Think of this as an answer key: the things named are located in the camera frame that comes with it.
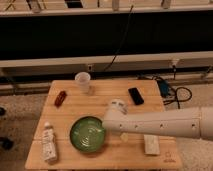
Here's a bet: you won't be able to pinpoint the red-brown small case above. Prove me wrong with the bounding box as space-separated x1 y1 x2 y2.
54 91 67 107

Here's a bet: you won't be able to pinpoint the clear plastic cup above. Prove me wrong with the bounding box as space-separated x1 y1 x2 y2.
75 72 91 93

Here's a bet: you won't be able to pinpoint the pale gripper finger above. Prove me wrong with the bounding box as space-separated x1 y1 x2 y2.
120 133 128 142

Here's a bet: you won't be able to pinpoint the black hanging cable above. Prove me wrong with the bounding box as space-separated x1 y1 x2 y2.
102 3 135 72

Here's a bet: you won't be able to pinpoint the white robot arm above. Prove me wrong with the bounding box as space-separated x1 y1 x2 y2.
102 99 213 141

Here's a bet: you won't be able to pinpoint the white plastic bottle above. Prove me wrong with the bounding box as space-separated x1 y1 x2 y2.
42 122 58 164

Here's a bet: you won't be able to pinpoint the black smartphone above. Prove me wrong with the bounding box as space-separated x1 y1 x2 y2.
128 88 144 105

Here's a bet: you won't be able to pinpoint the black floor cables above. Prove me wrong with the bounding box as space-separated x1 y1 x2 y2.
138 65 193 110

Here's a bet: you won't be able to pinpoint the green ceramic bowl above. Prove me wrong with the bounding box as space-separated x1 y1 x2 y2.
69 116 106 153

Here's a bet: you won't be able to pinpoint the wooden folding table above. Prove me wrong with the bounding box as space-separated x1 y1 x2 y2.
25 80 182 170

